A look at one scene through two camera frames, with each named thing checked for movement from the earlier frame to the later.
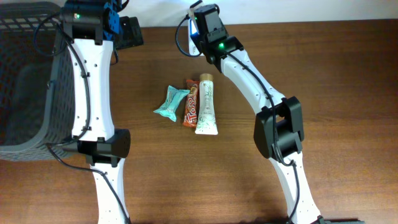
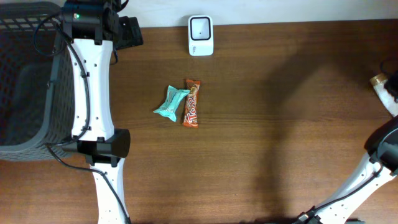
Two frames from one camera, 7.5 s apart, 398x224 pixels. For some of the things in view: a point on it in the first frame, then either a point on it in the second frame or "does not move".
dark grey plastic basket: [37, 82] does not move
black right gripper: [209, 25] -> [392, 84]
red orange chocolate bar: [192, 104] does not move
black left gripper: [132, 32] does not move
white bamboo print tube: [206, 124] -> [378, 82]
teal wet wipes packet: [169, 107] does not move
